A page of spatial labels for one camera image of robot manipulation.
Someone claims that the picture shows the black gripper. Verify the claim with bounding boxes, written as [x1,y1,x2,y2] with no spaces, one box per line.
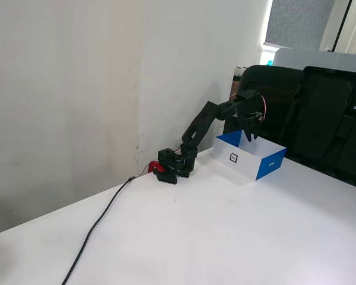
[236,90,266,143]

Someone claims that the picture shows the blue and white cardboard box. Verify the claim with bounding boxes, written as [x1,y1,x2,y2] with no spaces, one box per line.
[212,129,287,182]

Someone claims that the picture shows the black mesh office chair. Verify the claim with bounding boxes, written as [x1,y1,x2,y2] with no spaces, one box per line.
[236,64,305,158]

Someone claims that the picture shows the black moulded plastic panel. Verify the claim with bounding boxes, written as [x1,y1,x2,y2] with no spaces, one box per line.
[284,65,356,191]

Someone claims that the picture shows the white board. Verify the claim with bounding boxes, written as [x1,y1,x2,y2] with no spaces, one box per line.
[274,47,356,75]

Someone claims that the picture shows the red table clamp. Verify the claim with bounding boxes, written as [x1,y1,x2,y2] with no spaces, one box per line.
[147,160,166,175]

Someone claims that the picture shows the gray window blind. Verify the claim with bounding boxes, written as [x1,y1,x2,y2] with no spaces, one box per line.
[263,0,336,50]

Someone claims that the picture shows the white servo wire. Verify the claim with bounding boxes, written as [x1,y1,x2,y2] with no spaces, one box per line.
[230,93,268,122]

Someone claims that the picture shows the black power cable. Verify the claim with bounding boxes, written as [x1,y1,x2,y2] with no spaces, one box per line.
[61,166,151,285]

